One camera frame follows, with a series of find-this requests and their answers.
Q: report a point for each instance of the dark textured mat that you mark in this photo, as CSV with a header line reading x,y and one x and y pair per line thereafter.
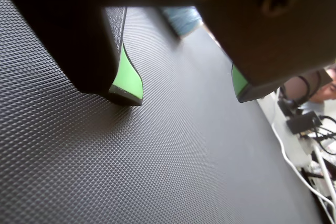
x,y
157,155

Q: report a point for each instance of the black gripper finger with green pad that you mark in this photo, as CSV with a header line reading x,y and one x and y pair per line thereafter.
x,y
262,37
65,37

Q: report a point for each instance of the light blue yarn block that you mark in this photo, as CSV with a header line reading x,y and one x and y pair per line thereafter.
x,y
183,20

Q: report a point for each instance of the seated person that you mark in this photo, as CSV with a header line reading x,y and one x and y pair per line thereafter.
x,y
326,91

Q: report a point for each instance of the black power adapter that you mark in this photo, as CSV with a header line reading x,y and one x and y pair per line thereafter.
x,y
302,123

